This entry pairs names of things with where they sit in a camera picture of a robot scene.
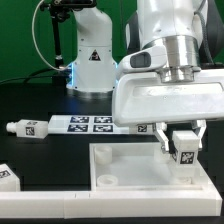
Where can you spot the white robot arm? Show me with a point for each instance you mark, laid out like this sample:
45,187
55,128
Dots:
180,26

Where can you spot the white L-shaped fence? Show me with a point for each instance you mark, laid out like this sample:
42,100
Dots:
102,204

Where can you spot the black camera stand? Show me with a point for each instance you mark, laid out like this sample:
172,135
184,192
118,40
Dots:
59,11

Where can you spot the white square tabletop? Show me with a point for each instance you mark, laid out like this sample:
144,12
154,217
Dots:
141,167

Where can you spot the white marker base plate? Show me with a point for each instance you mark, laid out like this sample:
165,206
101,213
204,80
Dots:
84,124

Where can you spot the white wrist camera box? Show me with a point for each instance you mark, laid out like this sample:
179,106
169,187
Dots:
145,60

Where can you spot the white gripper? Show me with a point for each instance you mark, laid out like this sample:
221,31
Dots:
141,98

